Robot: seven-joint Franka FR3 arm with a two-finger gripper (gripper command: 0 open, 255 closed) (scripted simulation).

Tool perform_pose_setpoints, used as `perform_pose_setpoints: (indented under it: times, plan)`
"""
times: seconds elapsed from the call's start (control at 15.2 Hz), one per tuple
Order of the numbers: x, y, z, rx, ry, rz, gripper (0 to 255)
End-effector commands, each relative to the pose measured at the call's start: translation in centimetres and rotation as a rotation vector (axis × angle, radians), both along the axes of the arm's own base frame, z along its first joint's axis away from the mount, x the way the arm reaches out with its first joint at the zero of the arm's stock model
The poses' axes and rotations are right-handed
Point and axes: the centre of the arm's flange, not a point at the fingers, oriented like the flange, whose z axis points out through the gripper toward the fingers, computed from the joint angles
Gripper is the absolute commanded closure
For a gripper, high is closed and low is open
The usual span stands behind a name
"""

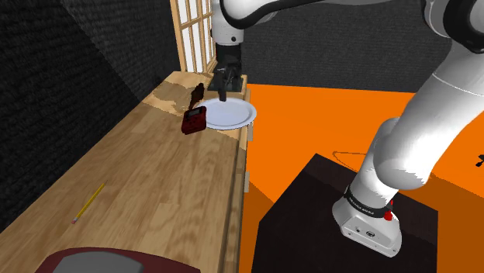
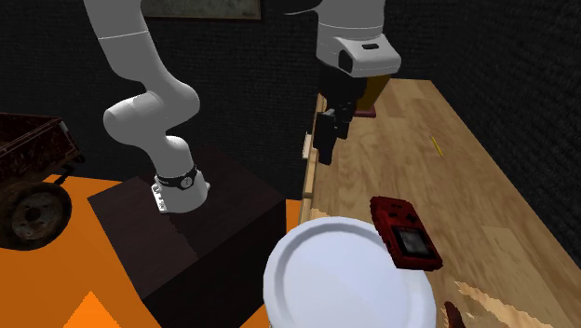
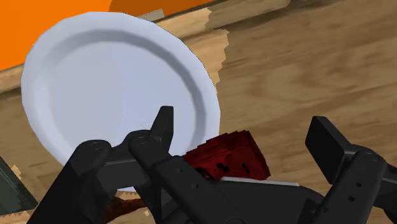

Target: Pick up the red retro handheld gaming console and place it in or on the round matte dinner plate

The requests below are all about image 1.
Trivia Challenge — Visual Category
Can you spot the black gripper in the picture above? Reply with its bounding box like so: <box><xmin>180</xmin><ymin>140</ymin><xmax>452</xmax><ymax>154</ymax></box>
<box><xmin>216</xmin><ymin>44</ymin><xmax>243</xmax><ymax>102</ymax></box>

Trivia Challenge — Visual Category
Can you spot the white round plate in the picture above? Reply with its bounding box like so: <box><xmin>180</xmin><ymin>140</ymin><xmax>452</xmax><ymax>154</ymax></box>
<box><xmin>196</xmin><ymin>98</ymin><xmax>258</xmax><ymax>131</ymax></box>

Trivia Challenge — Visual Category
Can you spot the dark brown figurine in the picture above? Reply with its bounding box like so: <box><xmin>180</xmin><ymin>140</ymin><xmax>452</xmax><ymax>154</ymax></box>
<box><xmin>188</xmin><ymin>82</ymin><xmax>206</xmax><ymax>112</ymax></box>

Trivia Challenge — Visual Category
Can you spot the dark red calculator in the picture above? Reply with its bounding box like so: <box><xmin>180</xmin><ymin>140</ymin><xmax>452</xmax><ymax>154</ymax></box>
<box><xmin>181</xmin><ymin>105</ymin><xmax>208</xmax><ymax>136</ymax></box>

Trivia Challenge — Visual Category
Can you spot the wooden lattice window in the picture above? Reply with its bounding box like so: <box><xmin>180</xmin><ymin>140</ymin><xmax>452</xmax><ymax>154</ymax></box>
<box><xmin>169</xmin><ymin>0</ymin><xmax>218</xmax><ymax>74</ymax></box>

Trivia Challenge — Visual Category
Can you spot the long wooden desk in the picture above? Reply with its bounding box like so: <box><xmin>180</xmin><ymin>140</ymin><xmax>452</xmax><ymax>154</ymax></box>
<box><xmin>0</xmin><ymin>71</ymin><xmax>254</xmax><ymax>273</ymax></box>

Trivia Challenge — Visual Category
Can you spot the dark robot stand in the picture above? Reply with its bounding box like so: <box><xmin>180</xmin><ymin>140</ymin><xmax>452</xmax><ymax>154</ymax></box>
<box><xmin>251</xmin><ymin>152</ymin><xmax>440</xmax><ymax>273</ymax></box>

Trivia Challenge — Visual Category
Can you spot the yellow pencil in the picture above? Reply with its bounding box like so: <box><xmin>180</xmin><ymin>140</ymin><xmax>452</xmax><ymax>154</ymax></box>
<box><xmin>71</xmin><ymin>182</ymin><xmax>106</xmax><ymax>225</ymax></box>

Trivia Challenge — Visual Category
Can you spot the dark red and grey scale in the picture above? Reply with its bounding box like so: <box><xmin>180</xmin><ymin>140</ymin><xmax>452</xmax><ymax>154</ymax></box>
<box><xmin>35</xmin><ymin>247</ymin><xmax>202</xmax><ymax>273</ymax></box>

